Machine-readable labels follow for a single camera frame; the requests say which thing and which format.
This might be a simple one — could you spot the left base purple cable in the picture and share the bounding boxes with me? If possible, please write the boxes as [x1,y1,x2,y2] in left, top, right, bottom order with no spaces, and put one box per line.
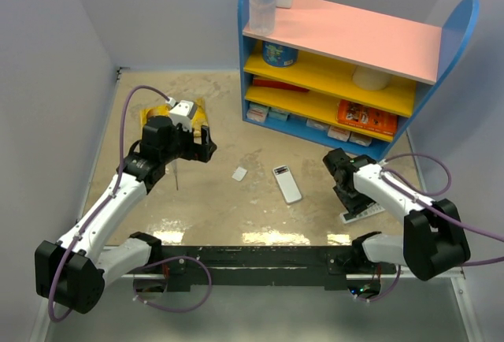
[132,255,215,314]

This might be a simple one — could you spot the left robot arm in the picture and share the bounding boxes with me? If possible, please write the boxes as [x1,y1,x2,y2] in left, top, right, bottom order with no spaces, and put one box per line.
[35,116,217,322]

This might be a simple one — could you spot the slim white remote control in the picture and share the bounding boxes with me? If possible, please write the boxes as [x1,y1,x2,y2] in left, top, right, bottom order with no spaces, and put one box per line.
[339,203,385,224]

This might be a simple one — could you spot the wide white remote control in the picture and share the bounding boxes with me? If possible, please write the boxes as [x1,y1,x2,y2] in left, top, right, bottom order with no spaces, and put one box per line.
[272,165,302,205]

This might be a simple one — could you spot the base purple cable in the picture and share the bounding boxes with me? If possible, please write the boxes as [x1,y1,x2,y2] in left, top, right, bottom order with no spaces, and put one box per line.
[132,255,215,314]
[352,266,402,303]

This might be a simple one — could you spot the orange snack package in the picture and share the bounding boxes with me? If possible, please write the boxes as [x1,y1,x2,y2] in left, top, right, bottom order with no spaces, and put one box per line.
[337,100,398,136]

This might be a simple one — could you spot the tissue pack centre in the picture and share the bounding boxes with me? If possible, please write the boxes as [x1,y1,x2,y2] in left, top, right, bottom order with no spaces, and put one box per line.
[306,119,330,131]

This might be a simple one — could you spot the blue printed can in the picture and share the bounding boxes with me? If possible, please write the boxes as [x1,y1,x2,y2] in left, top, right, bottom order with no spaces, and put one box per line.
[262,41,298,68]

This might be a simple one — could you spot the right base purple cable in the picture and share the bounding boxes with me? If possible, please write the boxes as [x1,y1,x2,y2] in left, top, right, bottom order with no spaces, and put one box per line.
[352,266,402,303]

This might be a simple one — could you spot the tissue pack far right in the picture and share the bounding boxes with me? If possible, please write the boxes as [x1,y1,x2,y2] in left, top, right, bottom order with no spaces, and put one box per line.
[348,132,372,147]

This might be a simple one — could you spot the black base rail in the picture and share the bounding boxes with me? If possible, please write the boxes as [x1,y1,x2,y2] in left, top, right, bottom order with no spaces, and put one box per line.
[132,246,377,292]

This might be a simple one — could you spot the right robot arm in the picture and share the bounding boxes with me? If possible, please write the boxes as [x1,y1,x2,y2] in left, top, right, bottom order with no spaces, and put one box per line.
[323,148,471,281]

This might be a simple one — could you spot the yellow Lays chips bag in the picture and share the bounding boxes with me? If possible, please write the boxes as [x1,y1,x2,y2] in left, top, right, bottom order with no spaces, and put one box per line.
[139,98,209,138]

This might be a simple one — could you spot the white battery cover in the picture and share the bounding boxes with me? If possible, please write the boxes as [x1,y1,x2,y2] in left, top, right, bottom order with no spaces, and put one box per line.
[232,167,247,182]

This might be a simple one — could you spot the tissue pack far left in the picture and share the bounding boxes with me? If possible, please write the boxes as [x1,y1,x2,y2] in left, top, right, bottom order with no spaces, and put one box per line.
[246,102,269,123]

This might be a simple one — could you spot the red flat box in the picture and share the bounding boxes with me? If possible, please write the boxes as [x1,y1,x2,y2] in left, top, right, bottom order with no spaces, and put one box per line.
[252,76,309,92]

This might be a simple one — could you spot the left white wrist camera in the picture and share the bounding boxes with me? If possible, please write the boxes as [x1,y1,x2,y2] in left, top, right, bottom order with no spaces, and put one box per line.
[166,98,197,132]

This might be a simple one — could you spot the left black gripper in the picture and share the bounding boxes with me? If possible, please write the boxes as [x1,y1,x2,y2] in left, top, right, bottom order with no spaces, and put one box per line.
[161,120,216,164]

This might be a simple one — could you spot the tissue pack red label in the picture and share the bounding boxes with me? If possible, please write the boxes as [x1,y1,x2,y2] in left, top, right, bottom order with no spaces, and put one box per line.
[328,125,351,142]

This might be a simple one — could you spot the teal tissue pack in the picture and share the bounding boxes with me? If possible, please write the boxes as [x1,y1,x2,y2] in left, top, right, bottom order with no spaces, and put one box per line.
[268,107,290,121]

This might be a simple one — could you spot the blue wooden shelf unit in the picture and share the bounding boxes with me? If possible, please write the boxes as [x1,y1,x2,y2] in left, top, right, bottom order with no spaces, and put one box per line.
[237,0,480,160]

